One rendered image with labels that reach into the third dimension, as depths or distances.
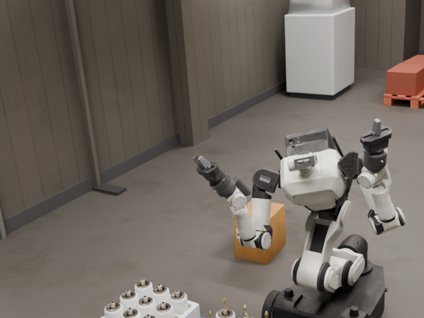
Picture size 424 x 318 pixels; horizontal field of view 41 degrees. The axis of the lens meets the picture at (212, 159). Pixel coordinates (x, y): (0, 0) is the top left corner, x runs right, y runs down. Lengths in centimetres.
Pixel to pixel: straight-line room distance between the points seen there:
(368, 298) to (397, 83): 437
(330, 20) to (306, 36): 38
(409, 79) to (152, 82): 311
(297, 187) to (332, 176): 16
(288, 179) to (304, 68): 509
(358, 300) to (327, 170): 89
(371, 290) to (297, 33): 482
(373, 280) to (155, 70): 327
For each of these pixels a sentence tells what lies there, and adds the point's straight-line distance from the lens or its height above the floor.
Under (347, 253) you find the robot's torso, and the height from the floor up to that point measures 34.
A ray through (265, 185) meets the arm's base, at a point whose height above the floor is 92.
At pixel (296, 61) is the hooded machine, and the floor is 49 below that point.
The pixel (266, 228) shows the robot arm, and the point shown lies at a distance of 255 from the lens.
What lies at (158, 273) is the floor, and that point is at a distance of 372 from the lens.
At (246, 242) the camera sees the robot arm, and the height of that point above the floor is 70.
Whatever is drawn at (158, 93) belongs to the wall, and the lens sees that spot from 572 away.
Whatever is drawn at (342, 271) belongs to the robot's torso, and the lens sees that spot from 304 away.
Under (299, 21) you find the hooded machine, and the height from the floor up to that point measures 101.
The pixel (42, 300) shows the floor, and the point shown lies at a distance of 370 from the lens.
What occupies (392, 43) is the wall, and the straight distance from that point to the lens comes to 926.
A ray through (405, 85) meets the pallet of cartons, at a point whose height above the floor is 26.
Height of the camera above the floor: 192
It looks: 20 degrees down
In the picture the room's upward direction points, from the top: 4 degrees counter-clockwise
